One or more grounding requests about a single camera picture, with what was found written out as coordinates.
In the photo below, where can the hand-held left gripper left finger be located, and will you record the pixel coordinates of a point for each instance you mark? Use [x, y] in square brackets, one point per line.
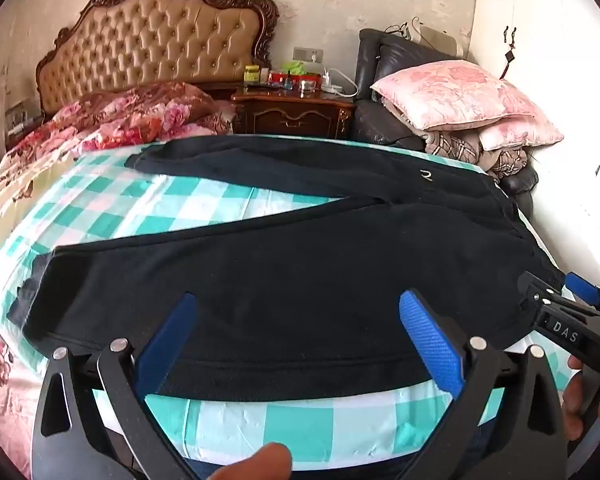
[172, 332]

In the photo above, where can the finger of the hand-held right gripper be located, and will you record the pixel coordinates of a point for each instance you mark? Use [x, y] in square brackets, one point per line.
[585, 287]
[540, 287]

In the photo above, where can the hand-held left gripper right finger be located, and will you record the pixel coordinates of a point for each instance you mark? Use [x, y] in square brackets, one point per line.
[430, 345]

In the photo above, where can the black pants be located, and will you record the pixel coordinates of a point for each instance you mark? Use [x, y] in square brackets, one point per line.
[305, 280]

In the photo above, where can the person's right hand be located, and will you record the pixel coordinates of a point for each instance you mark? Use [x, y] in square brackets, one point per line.
[575, 400]

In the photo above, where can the person's left hand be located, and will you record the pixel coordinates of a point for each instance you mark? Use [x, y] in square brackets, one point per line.
[252, 465]

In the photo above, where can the green white checked sheet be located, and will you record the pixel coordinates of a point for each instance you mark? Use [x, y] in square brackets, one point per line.
[180, 200]

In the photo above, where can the small pink floral pillow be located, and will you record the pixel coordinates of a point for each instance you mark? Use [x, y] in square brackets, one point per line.
[525, 135]

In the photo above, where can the folded plaid blanket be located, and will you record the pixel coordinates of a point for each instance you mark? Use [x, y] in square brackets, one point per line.
[460, 147]

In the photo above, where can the large pink floral pillow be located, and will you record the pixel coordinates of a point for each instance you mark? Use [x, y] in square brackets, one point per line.
[455, 92]

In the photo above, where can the black leather sofa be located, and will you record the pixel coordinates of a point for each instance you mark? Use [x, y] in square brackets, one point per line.
[380, 125]

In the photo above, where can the red floral quilt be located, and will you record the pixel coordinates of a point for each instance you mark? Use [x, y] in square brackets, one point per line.
[130, 110]

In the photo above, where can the red tassel ornament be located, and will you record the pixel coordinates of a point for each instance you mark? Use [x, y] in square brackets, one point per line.
[507, 62]

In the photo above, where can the white wardrobe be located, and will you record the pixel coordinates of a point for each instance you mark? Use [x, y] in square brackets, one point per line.
[555, 60]

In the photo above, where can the dark wooden nightstand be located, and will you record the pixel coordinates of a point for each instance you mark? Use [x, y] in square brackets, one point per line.
[290, 112]

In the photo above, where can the beige bag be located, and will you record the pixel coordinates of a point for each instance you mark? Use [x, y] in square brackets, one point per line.
[437, 40]

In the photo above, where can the yellow box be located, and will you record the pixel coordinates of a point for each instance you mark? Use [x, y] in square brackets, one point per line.
[252, 73]

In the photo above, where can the red tin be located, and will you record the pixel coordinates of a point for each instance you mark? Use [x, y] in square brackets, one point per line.
[280, 79]

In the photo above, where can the white power strip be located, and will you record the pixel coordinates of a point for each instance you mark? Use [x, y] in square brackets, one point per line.
[331, 82]

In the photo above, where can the round metal tin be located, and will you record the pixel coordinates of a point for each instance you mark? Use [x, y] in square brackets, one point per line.
[307, 86]

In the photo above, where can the tufted leather carved headboard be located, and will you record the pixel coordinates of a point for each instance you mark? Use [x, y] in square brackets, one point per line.
[155, 40]

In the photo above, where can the green plastic bag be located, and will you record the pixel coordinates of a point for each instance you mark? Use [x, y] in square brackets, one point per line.
[297, 67]

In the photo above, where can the wall socket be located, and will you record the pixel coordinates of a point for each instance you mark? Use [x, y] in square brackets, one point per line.
[307, 55]

